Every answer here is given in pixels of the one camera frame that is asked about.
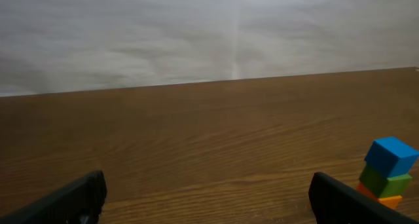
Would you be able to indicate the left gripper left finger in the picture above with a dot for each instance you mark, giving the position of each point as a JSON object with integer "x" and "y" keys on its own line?
{"x": 75, "y": 201}

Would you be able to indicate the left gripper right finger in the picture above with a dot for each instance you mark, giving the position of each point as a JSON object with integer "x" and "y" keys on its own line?
{"x": 340, "y": 204}

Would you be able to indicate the orange cube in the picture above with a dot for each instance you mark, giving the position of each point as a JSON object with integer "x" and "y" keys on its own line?
{"x": 389, "y": 201}

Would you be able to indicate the green cube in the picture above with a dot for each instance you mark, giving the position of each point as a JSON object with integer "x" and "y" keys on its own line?
{"x": 386, "y": 184}

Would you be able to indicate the blue cube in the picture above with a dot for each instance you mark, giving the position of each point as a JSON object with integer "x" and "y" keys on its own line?
{"x": 391, "y": 155}

